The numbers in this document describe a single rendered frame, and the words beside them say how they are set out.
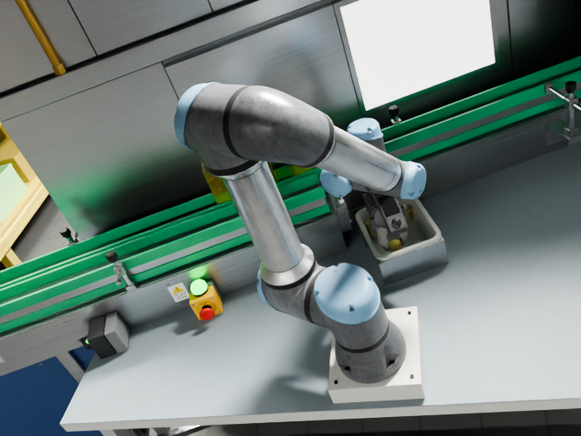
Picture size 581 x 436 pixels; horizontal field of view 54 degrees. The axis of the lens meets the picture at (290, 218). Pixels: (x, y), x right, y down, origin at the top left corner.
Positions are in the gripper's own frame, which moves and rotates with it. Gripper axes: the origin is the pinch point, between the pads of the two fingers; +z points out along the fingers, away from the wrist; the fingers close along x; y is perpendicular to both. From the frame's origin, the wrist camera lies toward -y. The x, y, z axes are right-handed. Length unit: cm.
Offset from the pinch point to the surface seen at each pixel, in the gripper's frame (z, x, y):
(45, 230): 81, 182, 233
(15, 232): 61, 186, 207
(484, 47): -25, -46, 38
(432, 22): -37, -33, 38
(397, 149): -13.1, -11.5, 22.3
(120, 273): -15, 69, 10
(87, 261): -15, 79, 22
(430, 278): 5.6, -4.6, -9.9
